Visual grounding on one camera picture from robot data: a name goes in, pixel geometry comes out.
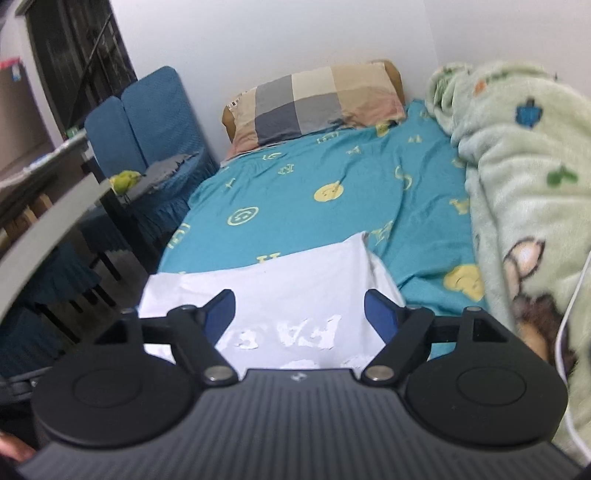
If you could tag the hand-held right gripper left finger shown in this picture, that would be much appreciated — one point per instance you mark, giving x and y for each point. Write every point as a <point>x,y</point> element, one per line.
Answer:
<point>224,310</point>

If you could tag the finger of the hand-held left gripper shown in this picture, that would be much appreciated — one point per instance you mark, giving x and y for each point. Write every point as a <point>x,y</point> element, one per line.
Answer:
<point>25,385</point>

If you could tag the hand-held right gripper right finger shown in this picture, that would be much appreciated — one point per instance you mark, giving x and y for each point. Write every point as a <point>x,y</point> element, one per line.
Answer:
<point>376,314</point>

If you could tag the white t-shirt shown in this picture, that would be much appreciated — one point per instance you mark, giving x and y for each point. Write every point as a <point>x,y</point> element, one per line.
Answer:
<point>300,286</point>

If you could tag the person's left hand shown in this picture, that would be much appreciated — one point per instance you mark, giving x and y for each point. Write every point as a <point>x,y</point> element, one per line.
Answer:
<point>16,448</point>

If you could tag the blue covered chair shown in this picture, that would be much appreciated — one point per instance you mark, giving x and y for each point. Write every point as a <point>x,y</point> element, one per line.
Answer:
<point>115,134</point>
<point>157,115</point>
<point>55,281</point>

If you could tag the teal printed bed sheet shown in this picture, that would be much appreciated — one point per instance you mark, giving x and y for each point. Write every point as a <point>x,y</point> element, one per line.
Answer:
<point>300,207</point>

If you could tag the grey cloth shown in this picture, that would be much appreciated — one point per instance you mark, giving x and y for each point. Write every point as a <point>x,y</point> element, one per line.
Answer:
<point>161,173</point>

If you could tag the white desk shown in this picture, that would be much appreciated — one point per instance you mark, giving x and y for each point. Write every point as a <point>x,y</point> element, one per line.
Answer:
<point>46,230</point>

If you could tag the yellow-green plush toy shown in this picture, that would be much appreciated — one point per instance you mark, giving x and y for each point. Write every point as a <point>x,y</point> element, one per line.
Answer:
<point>123,181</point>

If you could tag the green fleece blanket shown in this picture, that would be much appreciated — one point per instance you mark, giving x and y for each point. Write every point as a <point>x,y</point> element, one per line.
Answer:
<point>521,184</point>

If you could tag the checkered pillow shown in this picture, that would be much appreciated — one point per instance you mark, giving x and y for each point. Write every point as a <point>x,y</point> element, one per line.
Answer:
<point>314,101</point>

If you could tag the grey flat object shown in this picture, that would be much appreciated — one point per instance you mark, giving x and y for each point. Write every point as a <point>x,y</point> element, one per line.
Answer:
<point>46,161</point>

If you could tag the small green box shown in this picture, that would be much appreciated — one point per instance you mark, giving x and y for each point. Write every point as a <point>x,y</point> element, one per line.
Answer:
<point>71,131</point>

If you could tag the brown cushion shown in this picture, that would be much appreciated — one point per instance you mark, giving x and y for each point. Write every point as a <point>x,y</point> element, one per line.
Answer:
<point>396,76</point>

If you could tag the brown cabinet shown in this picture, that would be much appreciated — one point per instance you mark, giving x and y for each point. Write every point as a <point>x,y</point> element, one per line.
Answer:
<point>23,120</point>

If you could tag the dark window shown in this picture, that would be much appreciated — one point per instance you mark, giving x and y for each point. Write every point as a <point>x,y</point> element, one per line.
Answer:
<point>83,55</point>

